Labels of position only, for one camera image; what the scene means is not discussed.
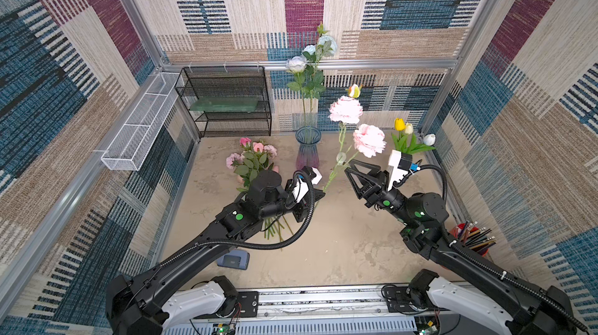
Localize pale pink peony spray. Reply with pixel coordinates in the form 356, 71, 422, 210
322, 84, 386, 192

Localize pink peony stem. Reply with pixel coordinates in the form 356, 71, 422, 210
262, 144, 294, 242

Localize magenta rose stem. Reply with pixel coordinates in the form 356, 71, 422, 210
240, 137, 264, 170

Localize pink rose stem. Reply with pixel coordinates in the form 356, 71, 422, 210
241, 138, 272, 179

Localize pink carnation stem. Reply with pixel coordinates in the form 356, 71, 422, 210
226, 153, 255, 191

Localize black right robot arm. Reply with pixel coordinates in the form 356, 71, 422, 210
345, 160, 590, 334

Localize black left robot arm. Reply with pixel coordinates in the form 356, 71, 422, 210
106, 167, 324, 334

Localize white ribbed vase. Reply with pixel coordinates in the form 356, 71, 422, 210
391, 150, 405, 158

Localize purple glass vase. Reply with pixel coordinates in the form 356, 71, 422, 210
295, 126, 322, 170

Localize yellow tulip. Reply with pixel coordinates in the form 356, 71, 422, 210
394, 118, 406, 132

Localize white tulip bud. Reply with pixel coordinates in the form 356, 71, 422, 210
422, 134, 436, 147

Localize grey blue small case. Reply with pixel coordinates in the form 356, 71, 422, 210
216, 249, 250, 271

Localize pencils in red cup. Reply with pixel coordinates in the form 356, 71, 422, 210
455, 220, 497, 257

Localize pink rose bouquet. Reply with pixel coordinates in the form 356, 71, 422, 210
286, 23, 338, 127

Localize green mat on shelf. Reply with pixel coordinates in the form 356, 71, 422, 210
189, 97, 259, 112

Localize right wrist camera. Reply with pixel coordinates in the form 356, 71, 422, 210
387, 152, 420, 190

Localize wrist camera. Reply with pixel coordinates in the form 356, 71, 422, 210
290, 166, 322, 204
387, 152, 420, 190

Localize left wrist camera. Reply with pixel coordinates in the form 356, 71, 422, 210
290, 166, 322, 204

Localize black wire shelf rack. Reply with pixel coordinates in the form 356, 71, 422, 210
174, 66, 273, 138

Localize white wire mesh basket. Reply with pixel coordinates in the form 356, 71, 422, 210
101, 73, 178, 172

